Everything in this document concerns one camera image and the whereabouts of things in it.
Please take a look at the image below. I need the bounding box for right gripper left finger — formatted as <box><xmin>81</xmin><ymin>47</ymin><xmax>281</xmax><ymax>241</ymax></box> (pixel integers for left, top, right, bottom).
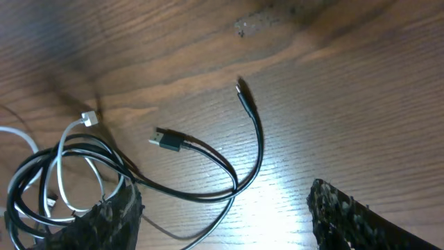
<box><xmin>33</xmin><ymin>185</ymin><xmax>144</xmax><ymax>250</ymax></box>

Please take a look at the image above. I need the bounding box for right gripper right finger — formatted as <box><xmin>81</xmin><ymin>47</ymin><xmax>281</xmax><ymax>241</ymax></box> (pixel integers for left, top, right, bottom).
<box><xmin>307</xmin><ymin>178</ymin><xmax>438</xmax><ymax>250</ymax></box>

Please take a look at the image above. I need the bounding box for black USB cable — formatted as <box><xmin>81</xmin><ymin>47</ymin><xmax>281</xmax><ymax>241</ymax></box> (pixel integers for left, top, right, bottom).
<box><xmin>5</xmin><ymin>76</ymin><xmax>265</xmax><ymax>250</ymax></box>

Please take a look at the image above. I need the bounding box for white USB cable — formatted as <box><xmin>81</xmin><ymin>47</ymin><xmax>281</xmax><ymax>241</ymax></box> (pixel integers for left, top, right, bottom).
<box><xmin>0</xmin><ymin>110</ymin><xmax>126</xmax><ymax>223</ymax></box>

